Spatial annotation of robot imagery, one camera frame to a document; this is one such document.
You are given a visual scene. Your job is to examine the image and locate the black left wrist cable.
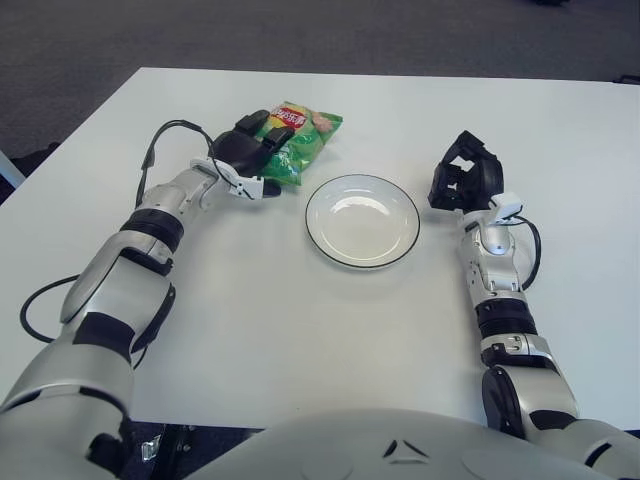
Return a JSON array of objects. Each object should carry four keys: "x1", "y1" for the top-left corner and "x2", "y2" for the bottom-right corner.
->
[{"x1": 19, "y1": 118, "x2": 221, "y2": 351}]

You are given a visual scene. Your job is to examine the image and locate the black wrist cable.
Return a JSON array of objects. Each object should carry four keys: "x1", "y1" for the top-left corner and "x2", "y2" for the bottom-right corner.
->
[
  {"x1": 19, "y1": 118, "x2": 221, "y2": 351},
  {"x1": 514, "y1": 217, "x2": 543, "y2": 291}
]

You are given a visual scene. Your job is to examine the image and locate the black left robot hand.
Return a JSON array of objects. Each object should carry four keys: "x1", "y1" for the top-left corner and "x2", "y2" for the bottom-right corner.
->
[{"x1": 207, "y1": 108, "x2": 296, "y2": 197}]

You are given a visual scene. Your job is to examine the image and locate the green potato chip bag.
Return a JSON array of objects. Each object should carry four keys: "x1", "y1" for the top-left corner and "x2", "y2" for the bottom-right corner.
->
[{"x1": 252, "y1": 101, "x2": 345, "y2": 187}]

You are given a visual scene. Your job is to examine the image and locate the white furniture panel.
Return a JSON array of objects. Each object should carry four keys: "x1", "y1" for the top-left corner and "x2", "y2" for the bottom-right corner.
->
[{"x1": 0, "y1": 149, "x2": 26, "y2": 194}]

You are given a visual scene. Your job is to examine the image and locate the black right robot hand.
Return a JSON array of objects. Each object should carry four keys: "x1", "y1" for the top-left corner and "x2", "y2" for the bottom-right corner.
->
[{"x1": 427, "y1": 130, "x2": 505, "y2": 212}]

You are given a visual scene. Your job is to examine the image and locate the grey robot torso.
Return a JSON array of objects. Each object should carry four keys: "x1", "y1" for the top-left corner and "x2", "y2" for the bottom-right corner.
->
[{"x1": 199, "y1": 408, "x2": 601, "y2": 480}]

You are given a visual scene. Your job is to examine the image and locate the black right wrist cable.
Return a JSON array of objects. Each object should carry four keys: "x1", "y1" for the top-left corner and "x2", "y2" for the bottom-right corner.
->
[{"x1": 514, "y1": 217, "x2": 543, "y2": 291}]

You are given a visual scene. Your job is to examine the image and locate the white right wrist connector box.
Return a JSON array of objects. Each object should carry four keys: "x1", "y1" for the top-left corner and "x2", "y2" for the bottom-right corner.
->
[{"x1": 489, "y1": 192, "x2": 524, "y2": 221}]

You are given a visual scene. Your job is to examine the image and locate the white plate with black rim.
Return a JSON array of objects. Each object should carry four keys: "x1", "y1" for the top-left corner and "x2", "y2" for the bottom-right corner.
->
[{"x1": 305, "y1": 173, "x2": 421, "y2": 272}]

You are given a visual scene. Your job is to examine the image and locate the silver metal buckle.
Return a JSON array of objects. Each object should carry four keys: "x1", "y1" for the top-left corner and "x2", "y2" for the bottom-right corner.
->
[{"x1": 141, "y1": 434, "x2": 164, "y2": 461}]

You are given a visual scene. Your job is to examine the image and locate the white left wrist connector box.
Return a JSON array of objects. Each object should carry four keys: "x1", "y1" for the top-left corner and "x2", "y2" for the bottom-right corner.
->
[{"x1": 189, "y1": 157, "x2": 265, "y2": 200}]

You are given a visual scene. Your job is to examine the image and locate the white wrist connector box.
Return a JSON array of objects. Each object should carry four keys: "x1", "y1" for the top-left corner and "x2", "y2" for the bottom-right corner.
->
[
  {"x1": 489, "y1": 192, "x2": 524, "y2": 221},
  {"x1": 189, "y1": 157, "x2": 265, "y2": 200}
]

